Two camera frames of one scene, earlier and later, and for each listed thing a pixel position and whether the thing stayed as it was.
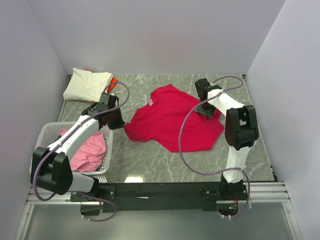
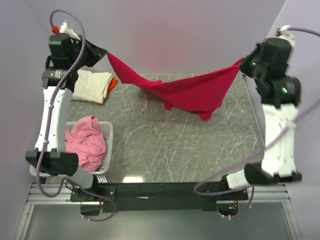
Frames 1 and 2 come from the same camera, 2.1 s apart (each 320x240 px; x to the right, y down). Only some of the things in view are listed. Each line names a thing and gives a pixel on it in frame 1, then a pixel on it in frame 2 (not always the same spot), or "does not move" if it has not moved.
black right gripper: x=209 y=113 to x=244 y=67
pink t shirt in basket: x=88 y=157 does not move
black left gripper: x=120 y=123 to x=95 y=53
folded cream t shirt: x=85 y=86 does not move
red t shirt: x=159 y=121 to x=203 y=96
